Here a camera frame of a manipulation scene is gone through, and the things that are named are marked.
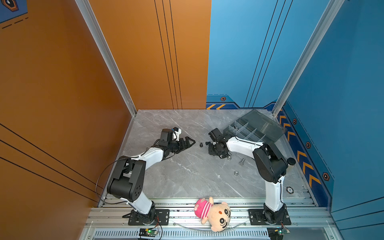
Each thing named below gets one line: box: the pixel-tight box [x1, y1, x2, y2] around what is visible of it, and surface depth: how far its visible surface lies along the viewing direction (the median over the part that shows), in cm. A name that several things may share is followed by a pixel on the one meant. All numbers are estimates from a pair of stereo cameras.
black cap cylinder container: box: [287, 157, 296, 166], surface depth 84 cm
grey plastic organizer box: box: [227, 109, 288, 144], surface depth 110 cm
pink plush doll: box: [194, 196, 231, 232], surface depth 70 cm
